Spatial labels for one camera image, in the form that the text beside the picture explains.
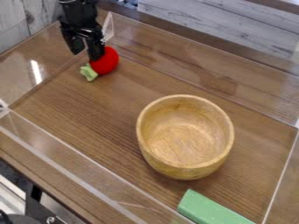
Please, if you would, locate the black cable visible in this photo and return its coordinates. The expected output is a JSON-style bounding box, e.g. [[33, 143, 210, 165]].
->
[[0, 209, 15, 224]]

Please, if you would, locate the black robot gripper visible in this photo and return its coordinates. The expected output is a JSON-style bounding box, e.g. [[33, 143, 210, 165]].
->
[[59, 0, 106, 61]]

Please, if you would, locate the clear acrylic tray wall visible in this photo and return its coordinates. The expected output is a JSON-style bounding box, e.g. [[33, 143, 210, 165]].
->
[[0, 104, 192, 224]]

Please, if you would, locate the wooden bowl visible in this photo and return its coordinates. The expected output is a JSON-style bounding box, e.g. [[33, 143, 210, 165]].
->
[[135, 94, 235, 180]]

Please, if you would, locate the clear acrylic corner bracket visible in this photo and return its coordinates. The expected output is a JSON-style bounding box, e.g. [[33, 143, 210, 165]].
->
[[102, 12, 115, 42]]

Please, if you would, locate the green rectangular block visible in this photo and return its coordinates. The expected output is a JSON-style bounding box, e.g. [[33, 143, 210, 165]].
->
[[178, 189, 256, 224]]

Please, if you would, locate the red plush strawberry toy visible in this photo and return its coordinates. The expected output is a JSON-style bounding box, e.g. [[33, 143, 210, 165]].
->
[[79, 46, 119, 81]]

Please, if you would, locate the black table leg bracket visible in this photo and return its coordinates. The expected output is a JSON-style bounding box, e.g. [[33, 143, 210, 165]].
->
[[24, 185, 67, 224]]

